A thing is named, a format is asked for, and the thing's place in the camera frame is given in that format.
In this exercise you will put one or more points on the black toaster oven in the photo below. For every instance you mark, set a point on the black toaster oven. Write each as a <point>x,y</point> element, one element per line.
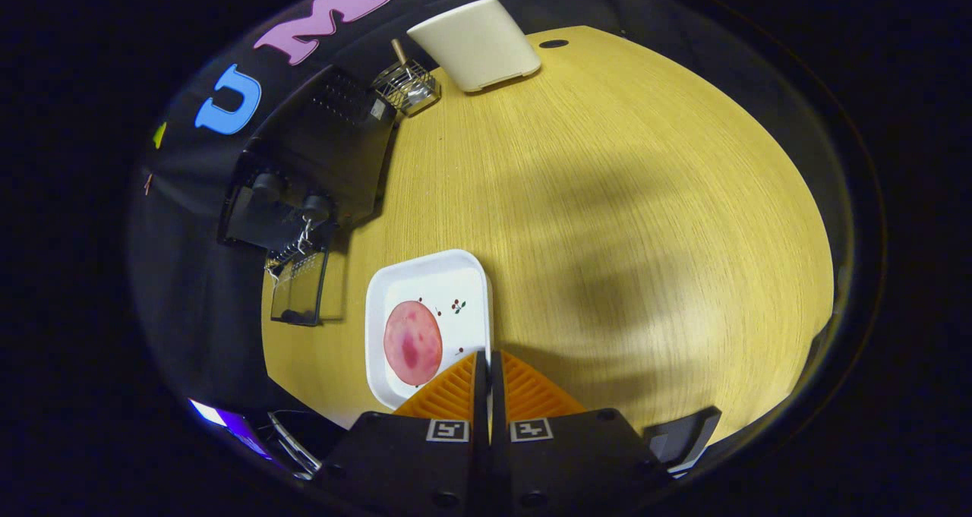
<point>334,145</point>

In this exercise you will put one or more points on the cream white toaster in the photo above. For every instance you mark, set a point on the cream white toaster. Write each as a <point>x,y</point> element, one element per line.
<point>474,42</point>

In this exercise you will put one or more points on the pink round ham slice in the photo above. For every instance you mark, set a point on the pink round ham slice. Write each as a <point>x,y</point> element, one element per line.
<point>412,342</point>

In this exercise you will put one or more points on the white square plate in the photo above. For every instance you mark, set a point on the white square plate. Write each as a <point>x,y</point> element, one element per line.
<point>448,282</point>

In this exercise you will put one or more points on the purple lit object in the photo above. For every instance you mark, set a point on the purple lit object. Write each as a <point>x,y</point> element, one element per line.
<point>228,424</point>

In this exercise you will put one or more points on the wooden stick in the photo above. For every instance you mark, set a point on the wooden stick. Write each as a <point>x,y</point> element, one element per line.
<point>399,50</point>

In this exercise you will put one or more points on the black table grommet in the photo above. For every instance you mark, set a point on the black table grommet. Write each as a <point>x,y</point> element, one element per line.
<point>553,43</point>

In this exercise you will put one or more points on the dark grey chair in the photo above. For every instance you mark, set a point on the dark grey chair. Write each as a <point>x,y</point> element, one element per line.
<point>683,433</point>

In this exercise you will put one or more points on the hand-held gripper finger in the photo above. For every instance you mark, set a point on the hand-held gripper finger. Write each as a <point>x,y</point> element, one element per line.
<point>481,395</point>
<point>497,395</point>

